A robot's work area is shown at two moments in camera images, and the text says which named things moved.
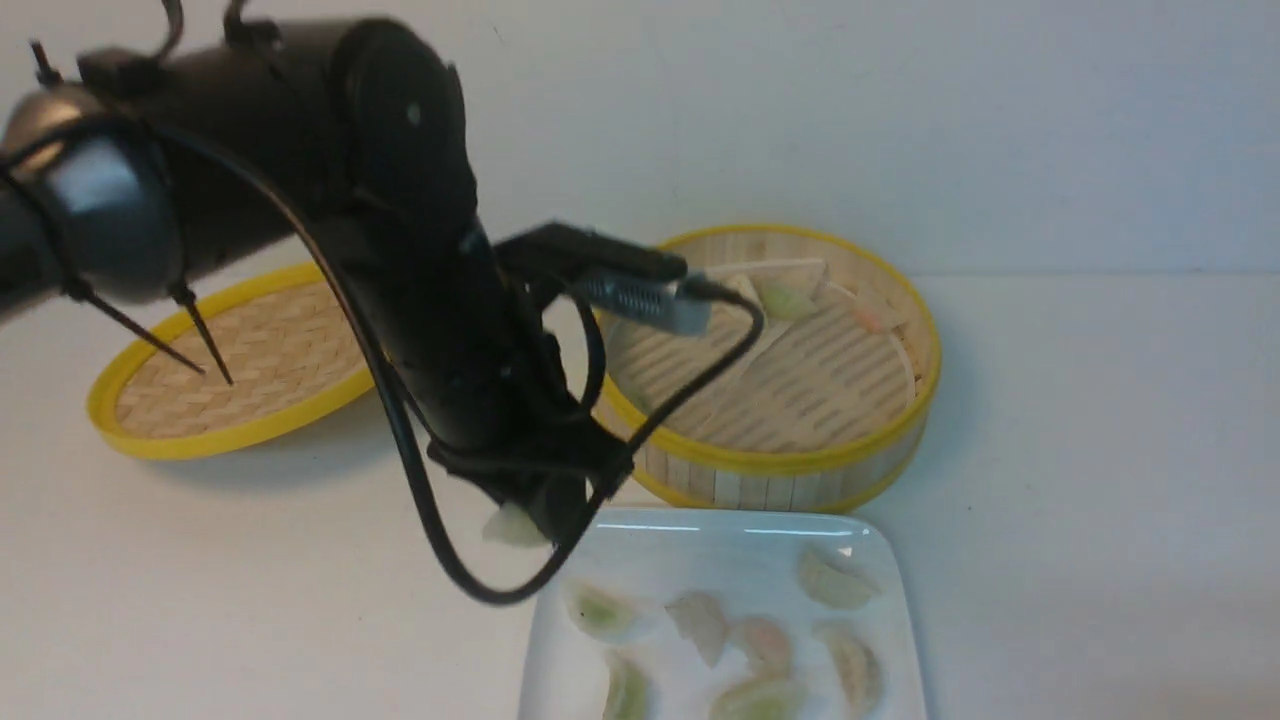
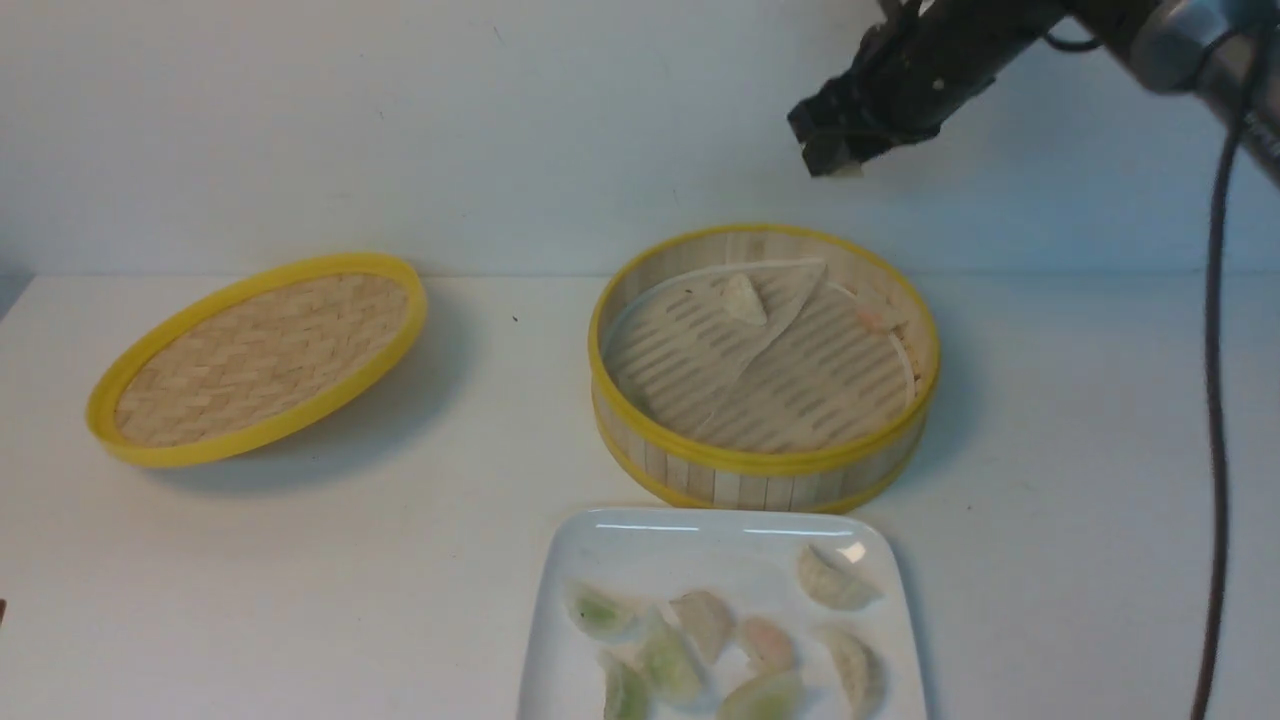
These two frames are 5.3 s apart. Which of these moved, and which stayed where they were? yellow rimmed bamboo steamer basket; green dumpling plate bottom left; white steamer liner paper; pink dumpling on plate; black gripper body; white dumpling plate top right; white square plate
Moved: black gripper body
Stayed: white dumpling plate top right; white square plate; green dumpling plate bottom left; white steamer liner paper; pink dumpling on plate; yellow rimmed bamboo steamer basket
